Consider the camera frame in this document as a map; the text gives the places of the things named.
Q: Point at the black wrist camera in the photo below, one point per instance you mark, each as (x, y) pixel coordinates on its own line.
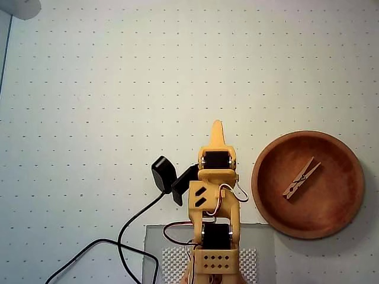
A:
(161, 174)

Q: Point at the grey base plate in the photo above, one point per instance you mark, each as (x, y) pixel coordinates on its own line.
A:
(151, 233)

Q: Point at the wooden clothespin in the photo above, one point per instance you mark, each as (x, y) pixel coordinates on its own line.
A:
(302, 180)

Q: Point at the orange gripper black servo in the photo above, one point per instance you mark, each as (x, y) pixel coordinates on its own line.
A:
(215, 160)

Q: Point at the white textured foam mat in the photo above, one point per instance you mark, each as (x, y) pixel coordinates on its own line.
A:
(171, 266)

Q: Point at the round wooden bowl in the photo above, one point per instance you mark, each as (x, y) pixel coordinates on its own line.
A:
(325, 207)

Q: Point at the white cylinder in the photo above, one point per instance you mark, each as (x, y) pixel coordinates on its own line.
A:
(20, 7)

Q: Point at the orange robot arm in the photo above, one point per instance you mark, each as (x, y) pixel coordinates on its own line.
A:
(199, 213)

